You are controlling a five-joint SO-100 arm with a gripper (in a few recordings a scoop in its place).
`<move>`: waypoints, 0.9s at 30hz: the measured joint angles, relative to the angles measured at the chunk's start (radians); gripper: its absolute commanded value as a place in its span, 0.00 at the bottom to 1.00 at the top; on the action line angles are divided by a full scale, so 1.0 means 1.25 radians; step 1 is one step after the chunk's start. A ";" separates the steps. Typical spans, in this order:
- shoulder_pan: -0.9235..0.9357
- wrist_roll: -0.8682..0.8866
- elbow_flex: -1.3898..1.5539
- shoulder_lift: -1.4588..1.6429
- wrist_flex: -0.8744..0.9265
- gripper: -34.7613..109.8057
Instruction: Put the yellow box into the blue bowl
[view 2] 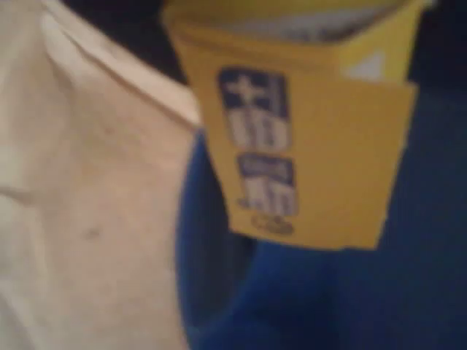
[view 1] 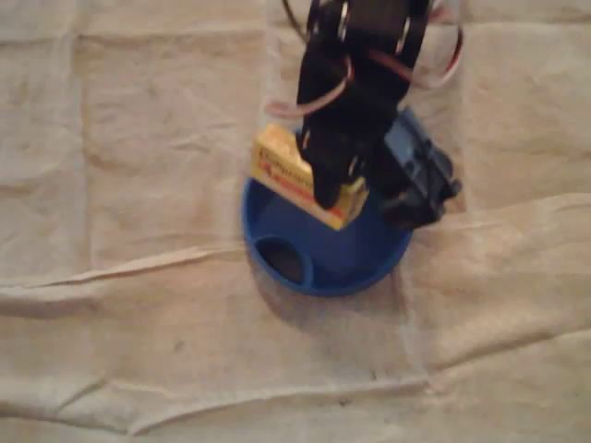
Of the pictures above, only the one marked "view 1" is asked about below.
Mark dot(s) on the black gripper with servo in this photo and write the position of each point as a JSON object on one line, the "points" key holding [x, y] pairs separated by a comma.
{"points": [[327, 172]]}

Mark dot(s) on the beige wrinkled cloth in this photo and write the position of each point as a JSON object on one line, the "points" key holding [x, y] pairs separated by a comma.
{"points": [[138, 277]]}

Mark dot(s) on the blue round bowl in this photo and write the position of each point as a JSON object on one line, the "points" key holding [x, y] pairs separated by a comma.
{"points": [[346, 258]]}

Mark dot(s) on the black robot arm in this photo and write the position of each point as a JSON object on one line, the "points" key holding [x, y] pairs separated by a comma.
{"points": [[369, 23]]}

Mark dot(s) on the yellow cardboard box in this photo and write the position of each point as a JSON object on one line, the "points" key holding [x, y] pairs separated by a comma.
{"points": [[277, 161]]}

